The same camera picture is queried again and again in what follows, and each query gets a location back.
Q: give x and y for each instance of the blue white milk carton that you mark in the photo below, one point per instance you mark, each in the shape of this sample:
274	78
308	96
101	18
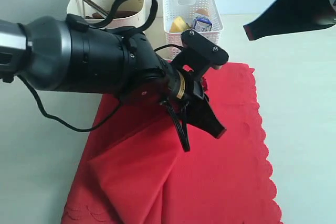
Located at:
202	24

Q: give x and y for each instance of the yellow cheese wedge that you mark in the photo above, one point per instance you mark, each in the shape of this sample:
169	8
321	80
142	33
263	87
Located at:
179	25

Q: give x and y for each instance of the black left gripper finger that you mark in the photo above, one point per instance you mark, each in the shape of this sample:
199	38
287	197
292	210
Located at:
282	17
201	115

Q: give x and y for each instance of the brown egg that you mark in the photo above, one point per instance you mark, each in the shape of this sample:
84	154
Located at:
201	12

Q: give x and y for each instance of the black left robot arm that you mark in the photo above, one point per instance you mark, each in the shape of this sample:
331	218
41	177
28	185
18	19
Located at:
76	56

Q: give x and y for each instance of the red table cloth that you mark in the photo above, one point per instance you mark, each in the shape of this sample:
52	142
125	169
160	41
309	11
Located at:
134	170

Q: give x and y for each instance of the silver table knife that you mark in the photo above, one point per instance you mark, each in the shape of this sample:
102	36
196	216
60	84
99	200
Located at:
80	8

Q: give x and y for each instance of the brown wooden spoon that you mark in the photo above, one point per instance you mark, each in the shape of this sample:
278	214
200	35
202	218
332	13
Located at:
94	17

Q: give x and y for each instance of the brown wooden plate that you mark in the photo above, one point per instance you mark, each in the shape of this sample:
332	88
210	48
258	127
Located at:
119	14

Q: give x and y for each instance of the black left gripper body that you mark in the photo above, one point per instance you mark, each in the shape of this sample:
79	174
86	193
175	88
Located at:
182	94

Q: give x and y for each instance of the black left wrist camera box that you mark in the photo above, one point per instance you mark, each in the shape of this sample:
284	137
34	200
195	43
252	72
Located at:
199	54

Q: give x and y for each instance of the white perforated plastic basket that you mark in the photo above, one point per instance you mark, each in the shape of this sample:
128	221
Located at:
186	10

